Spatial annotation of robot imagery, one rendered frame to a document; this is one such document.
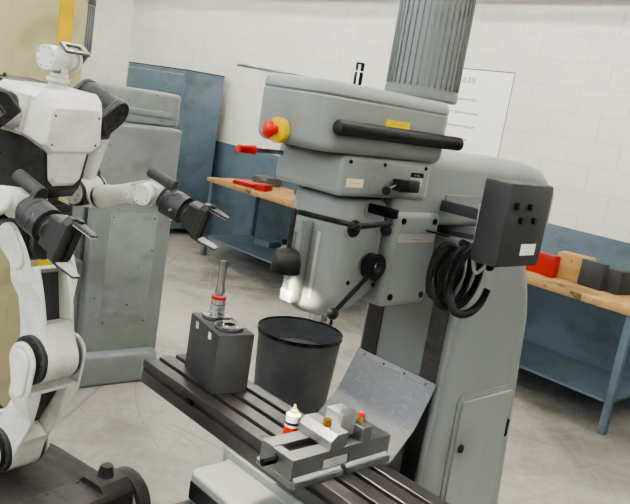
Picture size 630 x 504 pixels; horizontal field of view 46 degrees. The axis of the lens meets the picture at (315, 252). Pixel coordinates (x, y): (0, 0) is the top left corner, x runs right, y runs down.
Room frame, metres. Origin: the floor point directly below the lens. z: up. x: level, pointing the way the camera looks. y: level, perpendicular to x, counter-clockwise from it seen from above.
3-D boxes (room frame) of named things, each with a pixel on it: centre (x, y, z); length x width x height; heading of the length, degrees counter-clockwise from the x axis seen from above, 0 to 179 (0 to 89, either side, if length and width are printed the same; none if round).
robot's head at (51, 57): (2.03, 0.77, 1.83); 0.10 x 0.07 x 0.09; 156
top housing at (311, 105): (1.89, -0.05, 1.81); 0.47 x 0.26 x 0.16; 134
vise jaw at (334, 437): (1.74, -0.09, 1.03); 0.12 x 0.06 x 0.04; 44
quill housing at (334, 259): (1.88, -0.04, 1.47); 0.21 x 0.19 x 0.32; 44
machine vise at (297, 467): (1.76, -0.11, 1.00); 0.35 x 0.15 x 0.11; 134
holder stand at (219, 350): (2.19, 0.25, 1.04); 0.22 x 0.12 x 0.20; 32
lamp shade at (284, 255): (1.72, 0.06, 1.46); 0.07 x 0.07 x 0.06
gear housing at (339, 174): (1.91, -0.07, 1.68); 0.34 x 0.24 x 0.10; 134
